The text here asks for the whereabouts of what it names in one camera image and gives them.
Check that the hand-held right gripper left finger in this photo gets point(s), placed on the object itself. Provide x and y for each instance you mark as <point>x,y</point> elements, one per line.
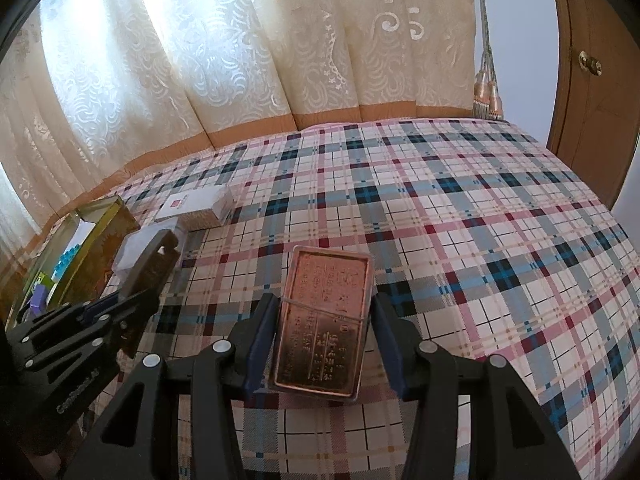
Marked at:
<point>255,355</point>

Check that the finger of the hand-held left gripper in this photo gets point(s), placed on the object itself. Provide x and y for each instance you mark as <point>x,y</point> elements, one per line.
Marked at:
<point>102,310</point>
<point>150,270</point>

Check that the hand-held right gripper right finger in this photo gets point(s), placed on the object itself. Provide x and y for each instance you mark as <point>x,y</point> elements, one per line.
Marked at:
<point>395,355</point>

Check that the small white box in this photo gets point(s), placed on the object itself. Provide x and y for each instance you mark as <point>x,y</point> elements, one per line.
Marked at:
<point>131,252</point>

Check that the gold tin box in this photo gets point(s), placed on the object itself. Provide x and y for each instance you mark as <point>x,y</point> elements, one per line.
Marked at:
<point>100,255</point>

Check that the purple box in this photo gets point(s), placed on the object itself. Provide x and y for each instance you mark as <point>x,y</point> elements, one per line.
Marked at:
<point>40,304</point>

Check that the copper square plate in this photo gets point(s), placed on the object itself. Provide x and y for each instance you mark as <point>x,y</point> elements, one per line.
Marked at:
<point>320,330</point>

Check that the blue building block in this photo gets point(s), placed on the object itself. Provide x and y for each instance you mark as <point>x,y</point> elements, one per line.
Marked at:
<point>69,260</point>

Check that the green building block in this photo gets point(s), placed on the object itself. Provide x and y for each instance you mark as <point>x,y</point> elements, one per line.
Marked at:
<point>45,284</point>

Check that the white carton with red label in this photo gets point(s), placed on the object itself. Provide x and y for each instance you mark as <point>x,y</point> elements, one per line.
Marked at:
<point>195,205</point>

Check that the cream patterned curtain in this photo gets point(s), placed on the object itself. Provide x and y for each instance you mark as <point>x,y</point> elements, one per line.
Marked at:
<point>225,50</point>

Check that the wooden door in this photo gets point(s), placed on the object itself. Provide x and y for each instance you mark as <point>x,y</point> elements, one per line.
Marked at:
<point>595,120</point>

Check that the brass door knob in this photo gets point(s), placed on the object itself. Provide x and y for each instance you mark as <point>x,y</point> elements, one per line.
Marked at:
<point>590,62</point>

